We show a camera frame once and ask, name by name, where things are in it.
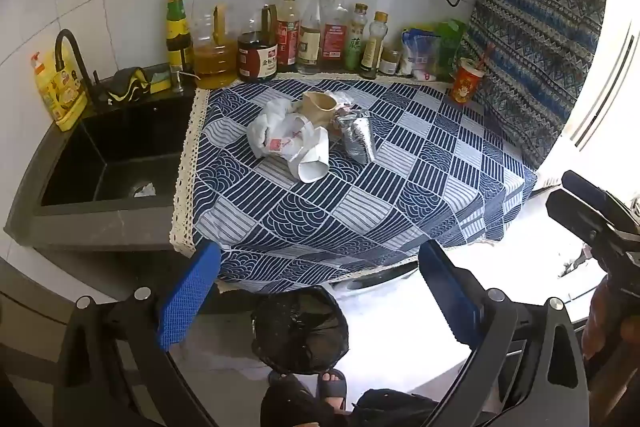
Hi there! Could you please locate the green plastic bag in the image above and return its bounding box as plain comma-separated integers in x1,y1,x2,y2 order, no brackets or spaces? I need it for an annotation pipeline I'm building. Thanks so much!
435,19,468,80

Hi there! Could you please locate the black sink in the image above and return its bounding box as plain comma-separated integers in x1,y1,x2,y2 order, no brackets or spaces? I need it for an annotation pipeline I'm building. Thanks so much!
40,99,196,208

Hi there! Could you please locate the dark soy sauce jug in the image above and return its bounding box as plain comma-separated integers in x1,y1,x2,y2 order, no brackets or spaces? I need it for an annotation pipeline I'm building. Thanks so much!
236,0,279,82

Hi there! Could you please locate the yellow dish soap bottle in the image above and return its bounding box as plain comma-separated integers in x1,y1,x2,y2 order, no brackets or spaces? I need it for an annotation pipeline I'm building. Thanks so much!
31,52,90,132

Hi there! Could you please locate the small oil bottle yellow cap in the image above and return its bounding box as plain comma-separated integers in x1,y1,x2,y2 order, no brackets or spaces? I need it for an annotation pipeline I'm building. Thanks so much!
361,11,390,80

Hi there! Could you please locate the dark bottle red label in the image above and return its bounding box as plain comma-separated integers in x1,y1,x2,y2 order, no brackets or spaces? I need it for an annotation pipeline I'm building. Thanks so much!
320,0,350,72

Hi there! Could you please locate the black faucet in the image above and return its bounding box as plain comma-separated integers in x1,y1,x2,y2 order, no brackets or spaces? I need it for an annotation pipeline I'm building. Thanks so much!
54,29,108,105

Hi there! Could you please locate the blue ethnic patterned cloth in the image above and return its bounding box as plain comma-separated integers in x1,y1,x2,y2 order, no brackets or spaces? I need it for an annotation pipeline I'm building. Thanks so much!
460,0,608,170

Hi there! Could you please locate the bin with black bag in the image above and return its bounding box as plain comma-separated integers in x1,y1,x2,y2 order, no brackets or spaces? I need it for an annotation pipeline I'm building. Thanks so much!
250,286,350,375

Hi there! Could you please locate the blue patterned tablecloth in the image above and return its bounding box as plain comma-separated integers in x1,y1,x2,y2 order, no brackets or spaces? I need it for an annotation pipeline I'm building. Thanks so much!
169,74,538,295

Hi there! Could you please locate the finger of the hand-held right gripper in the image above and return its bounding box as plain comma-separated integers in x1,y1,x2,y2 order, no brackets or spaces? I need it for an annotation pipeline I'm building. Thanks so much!
561,170,640,233
545,189,621,260

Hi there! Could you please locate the beige paper cup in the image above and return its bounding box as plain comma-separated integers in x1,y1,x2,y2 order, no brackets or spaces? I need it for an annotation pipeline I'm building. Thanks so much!
300,91,341,128

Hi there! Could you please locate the green yellow sauce bottle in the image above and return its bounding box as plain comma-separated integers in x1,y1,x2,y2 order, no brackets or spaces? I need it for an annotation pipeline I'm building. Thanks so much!
166,0,193,72

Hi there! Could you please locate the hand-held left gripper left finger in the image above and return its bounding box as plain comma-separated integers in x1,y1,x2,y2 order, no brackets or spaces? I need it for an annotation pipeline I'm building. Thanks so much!
60,241,223,427

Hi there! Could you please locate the small glass jar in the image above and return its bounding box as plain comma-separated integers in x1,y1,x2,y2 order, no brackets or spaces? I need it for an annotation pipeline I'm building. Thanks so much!
380,48,402,76

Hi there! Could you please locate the green label bottle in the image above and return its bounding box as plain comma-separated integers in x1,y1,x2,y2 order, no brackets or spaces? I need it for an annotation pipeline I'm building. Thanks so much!
345,3,370,72

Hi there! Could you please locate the white blue plastic bag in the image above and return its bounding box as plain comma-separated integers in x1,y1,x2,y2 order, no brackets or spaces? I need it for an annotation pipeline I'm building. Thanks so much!
401,28,441,80

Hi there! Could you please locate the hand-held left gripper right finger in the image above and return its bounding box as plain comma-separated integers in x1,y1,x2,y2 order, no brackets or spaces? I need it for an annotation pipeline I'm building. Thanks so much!
419,239,591,427

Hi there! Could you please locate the white refrigerator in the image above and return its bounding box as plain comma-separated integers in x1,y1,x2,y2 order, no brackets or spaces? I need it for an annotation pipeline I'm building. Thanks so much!
540,0,640,190

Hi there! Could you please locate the clear cooking oil jug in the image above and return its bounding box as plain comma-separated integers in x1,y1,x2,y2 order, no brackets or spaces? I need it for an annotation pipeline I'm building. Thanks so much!
191,0,238,88

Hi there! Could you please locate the white paper cup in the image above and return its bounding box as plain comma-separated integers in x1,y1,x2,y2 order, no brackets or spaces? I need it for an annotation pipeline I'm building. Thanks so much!
287,127,331,184

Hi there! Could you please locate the red cup with straw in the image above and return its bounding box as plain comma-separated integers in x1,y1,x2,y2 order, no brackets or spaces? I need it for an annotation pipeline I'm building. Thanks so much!
451,43,496,104

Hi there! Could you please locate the clear bottle yellow cap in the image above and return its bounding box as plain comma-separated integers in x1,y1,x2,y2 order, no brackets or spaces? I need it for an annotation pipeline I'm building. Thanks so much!
297,0,323,75

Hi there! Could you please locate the silver foil bag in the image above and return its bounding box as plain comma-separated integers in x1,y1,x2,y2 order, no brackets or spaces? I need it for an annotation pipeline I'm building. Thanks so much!
334,109,378,165

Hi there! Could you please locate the yellow green sponge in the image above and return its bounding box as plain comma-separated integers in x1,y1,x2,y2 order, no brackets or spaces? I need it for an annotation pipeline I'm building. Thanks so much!
149,69,173,94

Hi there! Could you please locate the black yellow cloth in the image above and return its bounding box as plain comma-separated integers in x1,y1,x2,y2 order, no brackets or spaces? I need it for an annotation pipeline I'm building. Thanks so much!
107,67,151,104

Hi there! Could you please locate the red label vinegar bottle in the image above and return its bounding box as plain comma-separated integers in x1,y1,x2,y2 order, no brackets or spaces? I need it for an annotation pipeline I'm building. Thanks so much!
276,0,301,72

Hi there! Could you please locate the person's right hand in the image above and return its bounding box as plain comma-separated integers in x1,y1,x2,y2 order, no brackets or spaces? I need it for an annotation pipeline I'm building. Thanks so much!
582,277,640,408

